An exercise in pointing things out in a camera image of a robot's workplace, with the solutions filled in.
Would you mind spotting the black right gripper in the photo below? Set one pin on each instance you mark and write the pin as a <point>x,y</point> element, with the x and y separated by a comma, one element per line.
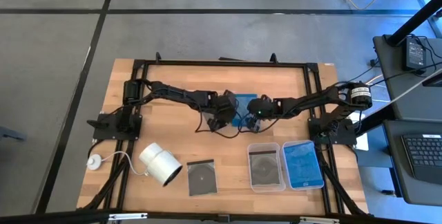
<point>260,106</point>

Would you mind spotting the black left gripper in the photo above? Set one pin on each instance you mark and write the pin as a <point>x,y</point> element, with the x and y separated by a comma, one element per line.
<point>226,103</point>

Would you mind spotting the blue bags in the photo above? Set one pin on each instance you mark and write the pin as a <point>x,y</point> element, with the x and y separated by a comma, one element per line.
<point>244,104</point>

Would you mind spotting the blue plastic disc case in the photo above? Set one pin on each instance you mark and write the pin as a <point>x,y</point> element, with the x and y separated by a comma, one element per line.
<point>302,165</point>

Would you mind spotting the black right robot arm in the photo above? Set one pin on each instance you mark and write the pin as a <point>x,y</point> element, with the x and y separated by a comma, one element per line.
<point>310,101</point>

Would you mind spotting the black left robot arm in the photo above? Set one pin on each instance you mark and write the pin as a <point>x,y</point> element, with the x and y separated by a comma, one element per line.
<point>172,94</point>

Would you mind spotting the translucent plastic bin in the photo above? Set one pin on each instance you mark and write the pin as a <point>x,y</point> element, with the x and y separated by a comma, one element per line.
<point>266,189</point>
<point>321,168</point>

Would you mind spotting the white cylindrical lamp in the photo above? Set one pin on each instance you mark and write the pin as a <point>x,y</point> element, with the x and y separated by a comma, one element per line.
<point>159,161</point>

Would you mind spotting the white sheet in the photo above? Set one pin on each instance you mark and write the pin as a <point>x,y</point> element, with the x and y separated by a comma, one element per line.
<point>362,142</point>

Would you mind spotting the black diagonal pole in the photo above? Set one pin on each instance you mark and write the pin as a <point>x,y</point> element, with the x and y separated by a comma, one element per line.
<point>374,120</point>
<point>414,20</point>

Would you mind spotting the grey desk top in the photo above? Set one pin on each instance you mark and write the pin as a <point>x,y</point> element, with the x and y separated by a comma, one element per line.
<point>397,182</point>
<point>397,89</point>

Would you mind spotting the white round puck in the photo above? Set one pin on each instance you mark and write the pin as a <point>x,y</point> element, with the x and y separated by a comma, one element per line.
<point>94,162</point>

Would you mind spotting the black power adapter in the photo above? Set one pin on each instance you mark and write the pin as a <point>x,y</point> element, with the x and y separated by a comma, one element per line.
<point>414,54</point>

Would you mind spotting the black keyboard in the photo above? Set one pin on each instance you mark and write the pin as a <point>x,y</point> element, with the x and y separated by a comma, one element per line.
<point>424,155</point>

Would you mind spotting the black rig bar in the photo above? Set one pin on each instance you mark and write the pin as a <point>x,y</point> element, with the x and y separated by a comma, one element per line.
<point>52,217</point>

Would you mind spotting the grey floor object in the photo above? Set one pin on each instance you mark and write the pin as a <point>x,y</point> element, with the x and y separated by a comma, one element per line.
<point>10,135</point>

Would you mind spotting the black aluminium table frame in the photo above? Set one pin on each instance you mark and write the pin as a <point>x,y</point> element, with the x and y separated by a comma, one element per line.
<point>224,63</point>

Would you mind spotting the black frame hook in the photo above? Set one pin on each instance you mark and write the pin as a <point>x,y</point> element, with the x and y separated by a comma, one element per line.
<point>273,58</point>
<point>158,58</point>

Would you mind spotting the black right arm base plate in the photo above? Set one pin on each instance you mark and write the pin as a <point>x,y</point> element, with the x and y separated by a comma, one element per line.
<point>345,135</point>

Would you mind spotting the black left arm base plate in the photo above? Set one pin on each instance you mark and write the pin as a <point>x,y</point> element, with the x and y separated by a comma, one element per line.
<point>103,132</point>

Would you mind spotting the silver rig bracket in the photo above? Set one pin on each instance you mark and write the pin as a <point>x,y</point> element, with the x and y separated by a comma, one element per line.
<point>127,216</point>
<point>319,220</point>

